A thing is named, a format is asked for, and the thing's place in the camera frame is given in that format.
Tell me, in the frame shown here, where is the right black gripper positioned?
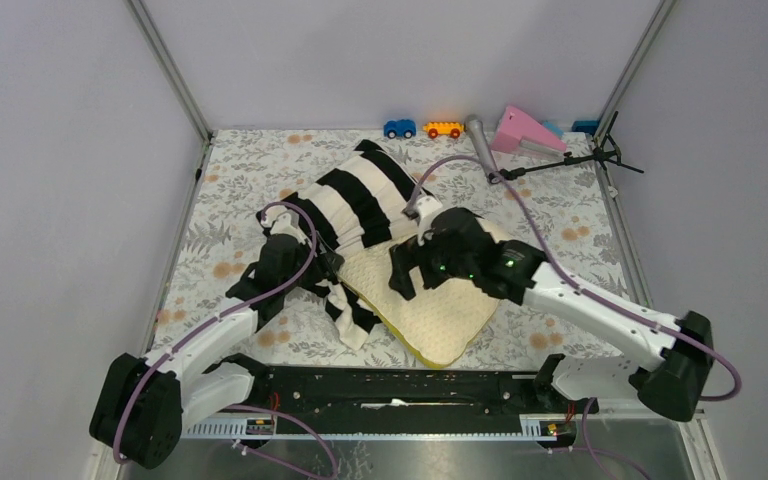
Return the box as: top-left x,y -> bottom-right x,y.
389,229 -> 477,299

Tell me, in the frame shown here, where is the black white striped pillowcase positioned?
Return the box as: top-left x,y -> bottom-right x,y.
256,140 -> 416,350

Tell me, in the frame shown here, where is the yellow white pillow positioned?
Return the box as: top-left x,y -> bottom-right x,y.
338,236 -> 500,369

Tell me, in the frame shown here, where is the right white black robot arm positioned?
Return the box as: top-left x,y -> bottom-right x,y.
389,207 -> 714,422

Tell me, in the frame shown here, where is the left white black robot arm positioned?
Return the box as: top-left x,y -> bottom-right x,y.
89,234 -> 344,469

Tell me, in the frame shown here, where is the blue toy car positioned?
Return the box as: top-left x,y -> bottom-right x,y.
383,119 -> 417,139

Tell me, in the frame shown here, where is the orange yellow toy car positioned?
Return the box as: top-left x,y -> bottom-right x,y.
423,122 -> 465,139

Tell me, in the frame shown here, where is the grey microphone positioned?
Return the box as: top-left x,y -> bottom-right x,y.
465,114 -> 501,185

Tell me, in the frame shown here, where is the floral patterned table mat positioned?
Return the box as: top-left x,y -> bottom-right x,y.
149,129 -> 629,371

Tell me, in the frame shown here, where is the pink triangular block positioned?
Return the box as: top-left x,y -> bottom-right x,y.
490,105 -> 567,155

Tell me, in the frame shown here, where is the light blue block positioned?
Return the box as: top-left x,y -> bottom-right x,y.
541,121 -> 564,138

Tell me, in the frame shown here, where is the dark blue block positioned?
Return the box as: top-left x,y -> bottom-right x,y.
571,120 -> 600,136

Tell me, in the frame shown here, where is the black mini tripod stand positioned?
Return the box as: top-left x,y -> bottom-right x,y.
488,111 -> 645,184

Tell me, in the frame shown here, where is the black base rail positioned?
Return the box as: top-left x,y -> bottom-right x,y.
185,366 -> 598,441

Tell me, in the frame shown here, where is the left aluminium frame post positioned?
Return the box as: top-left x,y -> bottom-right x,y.
125,0 -> 214,142

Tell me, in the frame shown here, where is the aluminium frame post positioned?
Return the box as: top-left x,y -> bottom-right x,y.
125,0 -> 214,142
596,0 -> 678,135

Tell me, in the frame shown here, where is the right aluminium frame post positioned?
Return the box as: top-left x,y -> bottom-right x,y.
596,0 -> 678,135

